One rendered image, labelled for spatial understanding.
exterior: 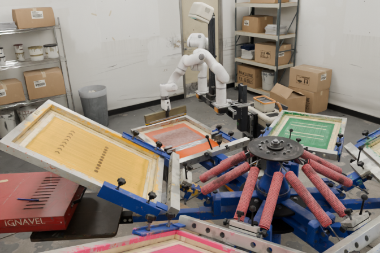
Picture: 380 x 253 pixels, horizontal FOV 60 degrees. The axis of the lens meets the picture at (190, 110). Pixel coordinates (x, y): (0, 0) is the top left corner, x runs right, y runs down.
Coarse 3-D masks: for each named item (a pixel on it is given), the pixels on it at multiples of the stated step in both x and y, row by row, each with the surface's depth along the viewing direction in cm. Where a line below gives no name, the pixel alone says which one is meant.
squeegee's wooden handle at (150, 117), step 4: (172, 108) 294; (176, 108) 295; (180, 108) 298; (184, 108) 300; (156, 112) 287; (160, 112) 287; (164, 112) 290; (172, 112) 294; (176, 112) 297; (180, 112) 299; (184, 112) 301; (144, 116) 283; (148, 116) 282; (152, 116) 284; (156, 116) 286; (160, 116) 288; (164, 116) 291; (148, 120) 283; (152, 120) 285
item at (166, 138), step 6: (150, 132) 294; (156, 132) 294; (162, 132) 293; (168, 132) 292; (150, 138) 282; (156, 138) 281; (162, 138) 281; (168, 138) 280; (174, 138) 280; (162, 144) 270; (168, 144) 270; (174, 144) 269; (180, 144) 269; (186, 150) 258; (192, 150) 258; (180, 156) 249; (186, 156) 249
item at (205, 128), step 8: (168, 120) 310; (176, 120) 313; (192, 120) 307; (136, 128) 295; (144, 128) 297; (152, 128) 301; (200, 128) 297; (208, 128) 288; (136, 136) 284; (152, 144) 263
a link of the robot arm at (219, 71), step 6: (210, 54) 283; (204, 60) 284; (210, 60) 282; (210, 66) 284; (216, 66) 278; (222, 66) 280; (216, 72) 279; (222, 72) 280; (222, 78) 282; (228, 78) 284
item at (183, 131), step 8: (168, 128) 301; (176, 128) 300; (184, 128) 299; (176, 136) 284; (184, 136) 283; (192, 136) 282; (200, 136) 282; (200, 144) 267; (208, 144) 267; (216, 144) 266
